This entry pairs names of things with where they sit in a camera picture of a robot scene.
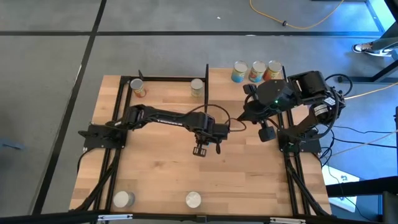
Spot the blue yellow carrots tin can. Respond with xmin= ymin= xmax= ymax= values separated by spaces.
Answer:
xmin=113 ymin=190 xmax=136 ymax=208

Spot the black floor beam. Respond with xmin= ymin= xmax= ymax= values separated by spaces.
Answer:
xmin=325 ymin=175 xmax=398 ymax=198

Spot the person's shoe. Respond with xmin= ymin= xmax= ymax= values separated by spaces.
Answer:
xmin=351 ymin=42 xmax=393 ymax=58

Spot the white floor cable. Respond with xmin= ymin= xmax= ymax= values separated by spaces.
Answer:
xmin=329 ymin=129 xmax=398 ymax=157

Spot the person's leg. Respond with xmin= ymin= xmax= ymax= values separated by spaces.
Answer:
xmin=371 ymin=29 xmax=398 ymax=53

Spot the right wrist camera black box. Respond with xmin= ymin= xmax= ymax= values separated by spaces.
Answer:
xmin=259 ymin=120 xmax=277 ymax=143

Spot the silver metal bracket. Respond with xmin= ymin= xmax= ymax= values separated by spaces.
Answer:
xmin=97 ymin=213 xmax=134 ymax=222
xmin=269 ymin=217 xmax=307 ymax=224

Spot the blue peas tin can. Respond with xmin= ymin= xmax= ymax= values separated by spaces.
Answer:
xmin=185 ymin=190 xmax=202 ymax=209

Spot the black aluminium frame rail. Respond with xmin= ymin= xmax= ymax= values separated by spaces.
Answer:
xmin=121 ymin=75 xmax=208 ymax=83
xmin=283 ymin=105 xmax=312 ymax=215
xmin=92 ymin=76 xmax=125 ymax=213
xmin=105 ymin=79 xmax=133 ymax=213
xmin=273 ymin=102 xmax=296 ymax=215

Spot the black table edge beam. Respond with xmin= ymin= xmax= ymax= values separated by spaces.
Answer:
xmin=0 ymin=210 xmax=398 ymax=224

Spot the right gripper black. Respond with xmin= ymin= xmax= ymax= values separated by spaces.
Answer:
xmin=238 ymin=79 xmax=295 ymax=124

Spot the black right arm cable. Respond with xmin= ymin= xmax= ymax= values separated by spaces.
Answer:
xmin=325 ymin=73 xmax=354 ymax=139

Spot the yellow cable with black knot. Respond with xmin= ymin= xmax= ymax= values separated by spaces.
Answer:
xmin=248 ymin=0 xmax=345 ymax=30

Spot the wooden shelf board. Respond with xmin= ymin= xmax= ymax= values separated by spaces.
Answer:
xmin=208 ymin=67 xmax=287 ymax=104

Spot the red blue tomatoes tin can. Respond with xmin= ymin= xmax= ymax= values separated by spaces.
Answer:
xmin=248 ymin=60 xmax=268 ymax=83

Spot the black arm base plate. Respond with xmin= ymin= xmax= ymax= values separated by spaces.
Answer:
xmin=78 ymin=123 xmax=129 ymax=149
xmin=277 ymin=127 xmax=326 ymax=154

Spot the orange red pineapple tin can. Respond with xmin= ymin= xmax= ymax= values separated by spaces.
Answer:
xmin=129 ymin=77 xmax=147 ymax=99

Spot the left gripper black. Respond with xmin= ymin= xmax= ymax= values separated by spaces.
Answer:
xmin=192 ymin=121 xmax=230 ymax=156

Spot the black floor cable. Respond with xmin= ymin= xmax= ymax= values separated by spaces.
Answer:
xmin=310 ymin=123 xmax=398 ymax=135
xmin=320 ymin=136 xmax=398 ymax=149

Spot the black desk frame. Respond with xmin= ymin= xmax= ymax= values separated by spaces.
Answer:
xmin=338 ymin=0 xmax=398 ymax=83

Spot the white printed sheet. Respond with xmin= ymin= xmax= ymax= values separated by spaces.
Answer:
xmin=322 ymin=164 xmax=361 ymax=213

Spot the black cable bundle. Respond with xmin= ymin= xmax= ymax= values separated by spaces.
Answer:
xmin=74 ymin=148 xmax=122 ymax=213
xmin=284 ymin=152 xmax=332 ymax=216

